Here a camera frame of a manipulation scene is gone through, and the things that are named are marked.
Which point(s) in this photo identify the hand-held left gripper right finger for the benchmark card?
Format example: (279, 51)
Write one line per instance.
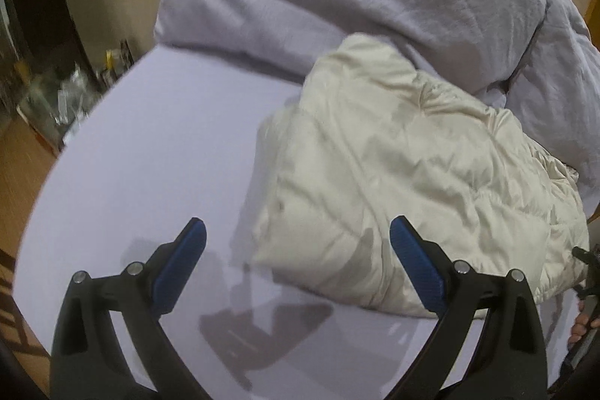
(417, 264)

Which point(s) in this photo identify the cream quilt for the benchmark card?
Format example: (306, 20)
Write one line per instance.
(398, 175)

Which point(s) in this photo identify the pile of clear plastic items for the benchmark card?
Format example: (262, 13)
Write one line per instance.
(70, 95)

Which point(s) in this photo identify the person's right hand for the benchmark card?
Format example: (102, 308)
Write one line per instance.
(580, 328)

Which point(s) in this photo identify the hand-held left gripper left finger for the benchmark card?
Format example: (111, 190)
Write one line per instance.
(180, 264)

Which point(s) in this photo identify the black television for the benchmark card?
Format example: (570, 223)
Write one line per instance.
(42, 6)

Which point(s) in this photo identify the bed with lavender sheet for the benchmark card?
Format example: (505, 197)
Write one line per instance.
(164, 156)

